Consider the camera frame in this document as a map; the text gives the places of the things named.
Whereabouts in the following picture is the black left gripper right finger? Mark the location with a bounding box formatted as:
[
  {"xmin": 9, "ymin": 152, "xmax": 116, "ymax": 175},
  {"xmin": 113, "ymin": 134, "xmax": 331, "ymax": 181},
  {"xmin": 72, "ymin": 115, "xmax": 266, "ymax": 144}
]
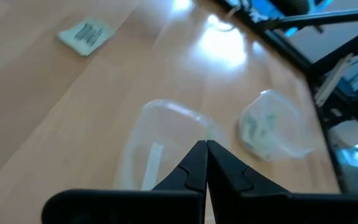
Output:
[{"xmin": 206, "ymin": 139, "xmax": 358, "ymax": 224}]

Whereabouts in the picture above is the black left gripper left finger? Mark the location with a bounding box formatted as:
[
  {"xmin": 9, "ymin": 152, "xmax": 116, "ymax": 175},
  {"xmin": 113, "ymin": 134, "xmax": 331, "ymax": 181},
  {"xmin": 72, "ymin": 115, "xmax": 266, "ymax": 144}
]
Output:
[{"xmin": 41, "ymin": 139, "xmax": 209, "ymax": 224}]

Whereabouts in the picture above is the small clear plastic bin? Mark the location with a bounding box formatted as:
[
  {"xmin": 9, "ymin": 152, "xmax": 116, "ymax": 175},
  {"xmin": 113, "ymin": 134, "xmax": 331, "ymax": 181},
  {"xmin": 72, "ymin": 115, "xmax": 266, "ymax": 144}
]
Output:
[{"xmin": 113, "ymin": 98, "xmax": 228, "ymax": 191}]

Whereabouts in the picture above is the large clear plastic bin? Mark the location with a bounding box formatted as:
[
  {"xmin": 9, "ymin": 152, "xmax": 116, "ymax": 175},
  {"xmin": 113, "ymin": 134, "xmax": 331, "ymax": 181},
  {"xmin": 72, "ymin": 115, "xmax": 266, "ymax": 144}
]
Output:
[{"xmin": 237, "ymin": 89, "xmax": 315, "ymax": 162}]

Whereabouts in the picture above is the small bag of screws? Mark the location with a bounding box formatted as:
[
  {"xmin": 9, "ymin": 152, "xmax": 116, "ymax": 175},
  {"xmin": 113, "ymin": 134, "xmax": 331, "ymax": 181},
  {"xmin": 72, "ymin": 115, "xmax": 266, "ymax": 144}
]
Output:
[{"xmin": 57, "ymin": 17, "xmax": 116, "ymax": 57}]

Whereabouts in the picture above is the beige wooden stick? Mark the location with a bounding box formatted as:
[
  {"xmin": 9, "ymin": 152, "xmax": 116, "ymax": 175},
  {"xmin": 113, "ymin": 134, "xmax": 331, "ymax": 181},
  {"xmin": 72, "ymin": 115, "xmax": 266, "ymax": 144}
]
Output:
[{"xmin": 314, "ymin": 52, "xmax": 354, "ymax": 107}]

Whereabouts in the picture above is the black table frame rail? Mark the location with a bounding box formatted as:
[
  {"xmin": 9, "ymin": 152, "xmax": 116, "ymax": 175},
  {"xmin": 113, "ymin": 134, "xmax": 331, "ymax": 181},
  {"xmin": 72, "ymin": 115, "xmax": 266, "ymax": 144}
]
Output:
[{"xmin": 213, "ymin": 0, "xmax": 346, "ymax": 194}]

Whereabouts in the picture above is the black frame strut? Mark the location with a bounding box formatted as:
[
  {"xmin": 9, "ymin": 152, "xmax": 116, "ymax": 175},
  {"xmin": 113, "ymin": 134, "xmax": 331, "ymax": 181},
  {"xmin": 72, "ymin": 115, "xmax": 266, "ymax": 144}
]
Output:
[
  {"xmin": 306, "ymin": 23, "xmax": 358, "ymax": 78},
  {"xmin": 256, "ymin": 6, "xmax": 358, "ymax": 32}
]

